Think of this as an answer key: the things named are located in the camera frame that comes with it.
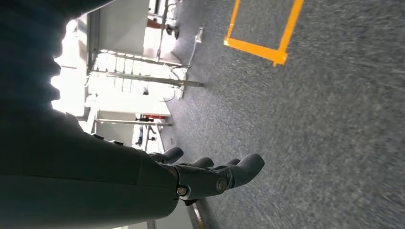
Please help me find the steel workbench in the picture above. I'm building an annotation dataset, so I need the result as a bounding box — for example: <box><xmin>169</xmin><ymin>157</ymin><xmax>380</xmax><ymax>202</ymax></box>
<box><xmin>85</xmin><ymin>0</ymin><xmax>205</xmax><ymax>89</ymax></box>

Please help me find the yellow floor tape square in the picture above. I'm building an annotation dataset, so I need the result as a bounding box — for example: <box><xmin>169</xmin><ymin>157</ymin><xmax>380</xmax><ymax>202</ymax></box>
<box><xmin>224</xmin><ymin>0</ymin><xmax>305</xmax><ymax>67</ymax></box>

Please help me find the white socket cable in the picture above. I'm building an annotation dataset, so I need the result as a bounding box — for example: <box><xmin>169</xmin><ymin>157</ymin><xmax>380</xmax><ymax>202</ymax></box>
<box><xmin>188</xmin><ymin>41</ymin><xmax>198</xmax><ymax>68</ymax></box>

